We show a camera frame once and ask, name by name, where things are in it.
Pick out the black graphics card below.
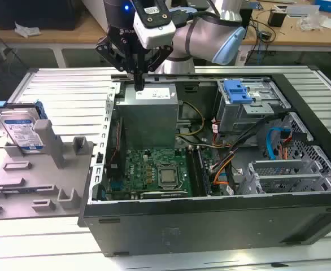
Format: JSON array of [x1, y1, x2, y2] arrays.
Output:
[[139, 190, 189, 200]]

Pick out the silver CPU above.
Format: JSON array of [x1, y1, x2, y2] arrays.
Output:
[[159, 168, 179, 183]]

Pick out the blue drive cage latch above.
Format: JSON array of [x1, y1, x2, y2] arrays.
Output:
[[223, 80, 252, 104]]

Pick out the black camera cable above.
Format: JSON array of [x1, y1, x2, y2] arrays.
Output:
[[169, 7, 200, 29]]

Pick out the green motherboard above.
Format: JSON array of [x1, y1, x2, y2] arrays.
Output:
[[105, 146, 221, 199]]

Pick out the clear plastic bag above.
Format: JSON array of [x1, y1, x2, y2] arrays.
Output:
[[298, 12, 331, 32]]

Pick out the crumpled white paper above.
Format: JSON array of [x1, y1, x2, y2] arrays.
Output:
[[14, 22, 42, 38]]

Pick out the white plastic box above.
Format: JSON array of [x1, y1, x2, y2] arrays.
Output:
[[82, 0, 106, 29]]

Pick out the blue data wire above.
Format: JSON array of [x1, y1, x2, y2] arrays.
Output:
[[263, 126, 292, 160]]

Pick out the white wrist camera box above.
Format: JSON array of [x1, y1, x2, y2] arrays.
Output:
[[133, 5, 176, 49]]

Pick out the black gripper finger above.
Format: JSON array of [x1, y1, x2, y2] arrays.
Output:
[[139, 46, 174, 91], [94, 35, 141, 92]]

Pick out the thick black cable bundle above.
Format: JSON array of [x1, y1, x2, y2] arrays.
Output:
[[227, 112, 285, 159]]

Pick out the large black box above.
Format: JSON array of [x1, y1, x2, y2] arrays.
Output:
[[0, 0, 77, 30]]

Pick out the black PC case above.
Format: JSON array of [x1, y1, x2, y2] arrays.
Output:
[[77, 72, 331, 258]]

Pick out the orange power wire black plug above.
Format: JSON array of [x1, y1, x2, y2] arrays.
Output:
[[277, 130, 308, 163]]

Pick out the orange yellow wire bundle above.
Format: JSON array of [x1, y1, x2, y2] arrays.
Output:
[[209, 151, 236, 187]]

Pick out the small black box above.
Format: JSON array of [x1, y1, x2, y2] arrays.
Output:
[[268, 8, 286, 28]]

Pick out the black RAM stick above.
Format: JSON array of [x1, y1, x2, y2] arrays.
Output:
[[185, 146, 205, 198]]

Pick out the black speaker box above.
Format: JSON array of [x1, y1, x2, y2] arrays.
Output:
[[240, 8, 253, 29]]

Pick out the grey power supply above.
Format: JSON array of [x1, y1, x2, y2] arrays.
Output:
[[115, 84, 181, 150]]

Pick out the wooden desk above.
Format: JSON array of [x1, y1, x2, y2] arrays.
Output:
[[0, 0, 331, 62]]

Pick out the grey parts rack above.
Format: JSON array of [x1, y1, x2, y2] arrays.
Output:
[[0, 118, 95, 221]]

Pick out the yellow black supply wires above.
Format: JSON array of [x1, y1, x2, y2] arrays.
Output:
[[176, 100, 206, 139]]

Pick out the blue cardboard box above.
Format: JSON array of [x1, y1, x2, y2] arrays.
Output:
[[314, 0, 331, 14]]

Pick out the flat white box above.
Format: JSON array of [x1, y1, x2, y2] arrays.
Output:
[[285, 4, 320, 16]]

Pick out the CPU socket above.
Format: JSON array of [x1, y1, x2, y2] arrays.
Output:
[[155, 164, 182, 190]]

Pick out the hard disk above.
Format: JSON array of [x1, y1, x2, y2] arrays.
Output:
[[0, 98, 46, 155]]

